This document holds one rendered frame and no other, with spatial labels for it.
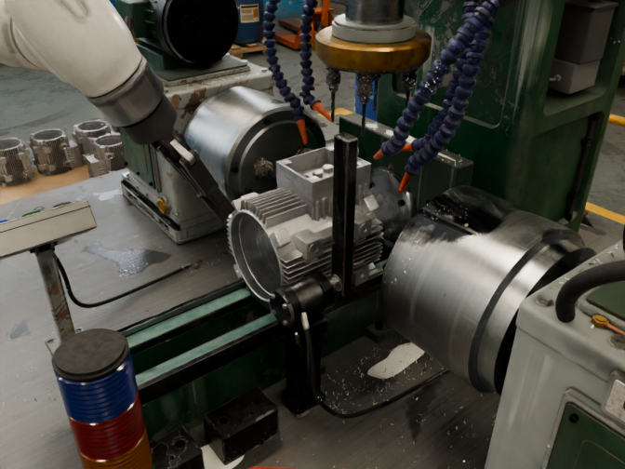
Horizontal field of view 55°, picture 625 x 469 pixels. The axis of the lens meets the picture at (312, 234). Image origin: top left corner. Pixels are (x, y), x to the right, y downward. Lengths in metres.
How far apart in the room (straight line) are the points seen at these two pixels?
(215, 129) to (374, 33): 0.42
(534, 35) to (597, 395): 0.56
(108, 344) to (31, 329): 0.76
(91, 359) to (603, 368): 0.47
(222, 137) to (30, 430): 0.60
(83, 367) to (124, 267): 0.89
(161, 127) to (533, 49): 0.57
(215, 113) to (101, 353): 0.79
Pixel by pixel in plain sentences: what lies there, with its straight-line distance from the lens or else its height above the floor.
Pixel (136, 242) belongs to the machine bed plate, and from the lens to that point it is 1.48.
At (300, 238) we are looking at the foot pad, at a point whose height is 1.07.
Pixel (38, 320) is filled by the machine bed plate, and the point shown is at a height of 0.80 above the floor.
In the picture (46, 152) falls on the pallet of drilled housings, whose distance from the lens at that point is 3.47.
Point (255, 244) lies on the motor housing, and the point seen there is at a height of 0.99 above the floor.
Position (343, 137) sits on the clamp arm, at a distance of 0.81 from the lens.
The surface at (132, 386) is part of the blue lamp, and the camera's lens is 0.54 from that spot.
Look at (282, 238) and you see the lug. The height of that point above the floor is 1.08.
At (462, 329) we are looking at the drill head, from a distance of 0.78.
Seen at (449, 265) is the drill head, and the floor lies 1.12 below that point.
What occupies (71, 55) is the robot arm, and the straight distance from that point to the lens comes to 0.77.
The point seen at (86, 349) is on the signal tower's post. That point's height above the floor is 1.22.
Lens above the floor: 1.55
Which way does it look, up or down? 31 degrees down
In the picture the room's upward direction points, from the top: straight up
